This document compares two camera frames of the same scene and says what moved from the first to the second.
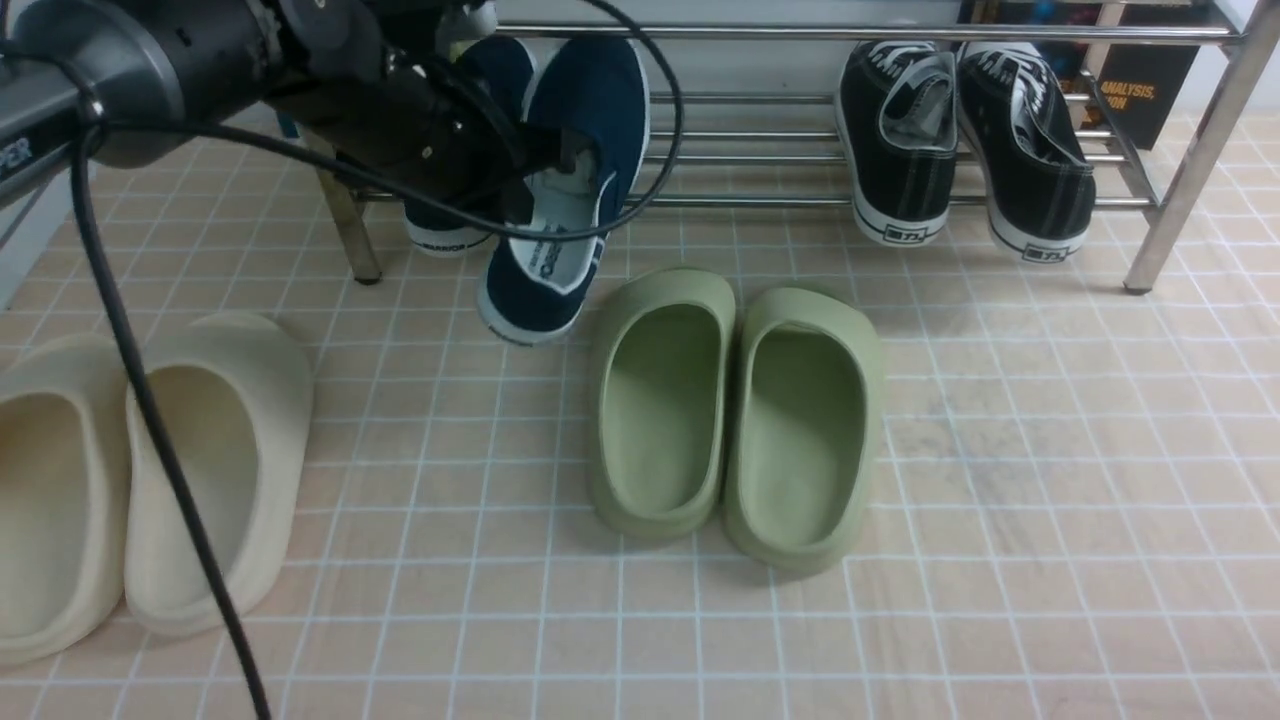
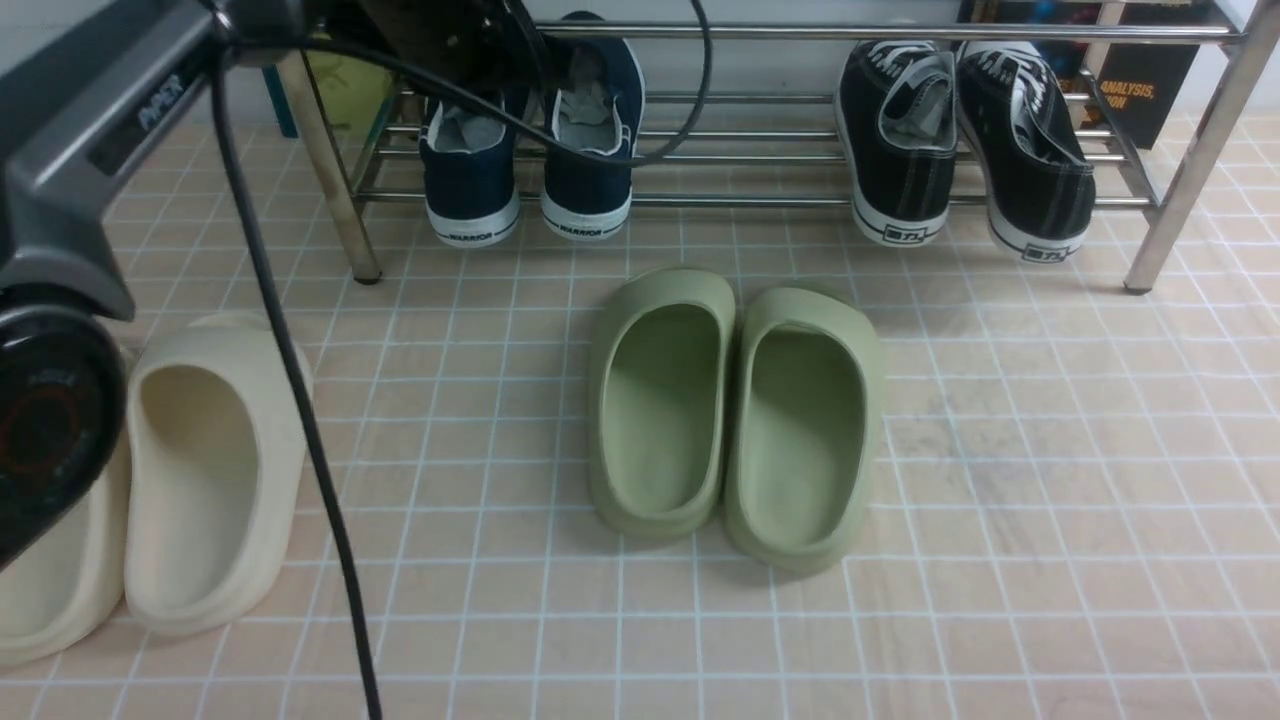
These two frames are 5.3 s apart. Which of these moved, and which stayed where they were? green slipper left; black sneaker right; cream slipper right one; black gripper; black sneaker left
Moved: black gripper
Stayed: cream slipper right one; green slipper left; black sneaker left; black sneaker right
